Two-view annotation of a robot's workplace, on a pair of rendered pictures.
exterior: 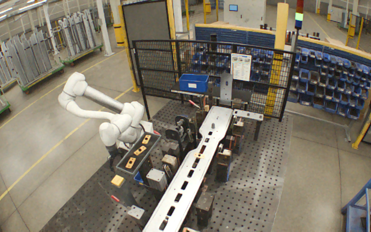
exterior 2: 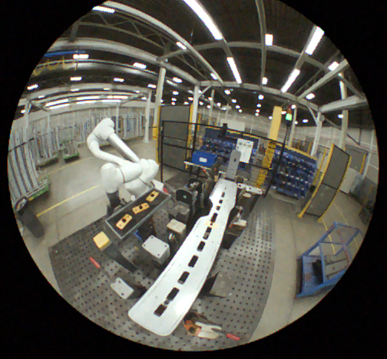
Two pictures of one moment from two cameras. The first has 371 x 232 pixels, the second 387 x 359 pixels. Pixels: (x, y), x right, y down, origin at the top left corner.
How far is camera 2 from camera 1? 72 cm
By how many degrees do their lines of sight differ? 14
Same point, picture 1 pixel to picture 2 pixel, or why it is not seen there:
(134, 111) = (148, 167)
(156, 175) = (157, 247)
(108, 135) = (108, 178)
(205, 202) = (223, 286)
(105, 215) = (101, 260)
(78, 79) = (107, 123)
